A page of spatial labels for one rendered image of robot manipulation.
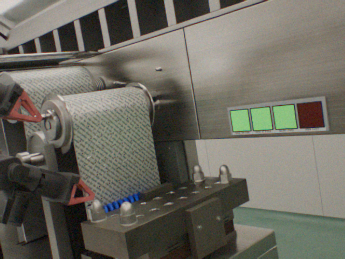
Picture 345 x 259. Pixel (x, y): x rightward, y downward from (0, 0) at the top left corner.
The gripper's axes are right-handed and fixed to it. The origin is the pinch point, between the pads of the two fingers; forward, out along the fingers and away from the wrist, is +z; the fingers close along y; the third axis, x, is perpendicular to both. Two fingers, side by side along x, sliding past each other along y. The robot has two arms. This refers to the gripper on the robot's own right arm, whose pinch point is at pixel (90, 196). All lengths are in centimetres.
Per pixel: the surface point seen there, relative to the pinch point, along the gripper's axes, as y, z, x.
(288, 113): 37.0, 19.7, 25.5
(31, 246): -34.2, 6.8, -15.7
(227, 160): -177, 255, 84
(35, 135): -16.9, -10.1, 12.4
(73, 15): -41, 0, 61
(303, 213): -103, 278, 44
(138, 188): 0.2, 13.4, 5.3
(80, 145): 0.2, -6.5, 10.3
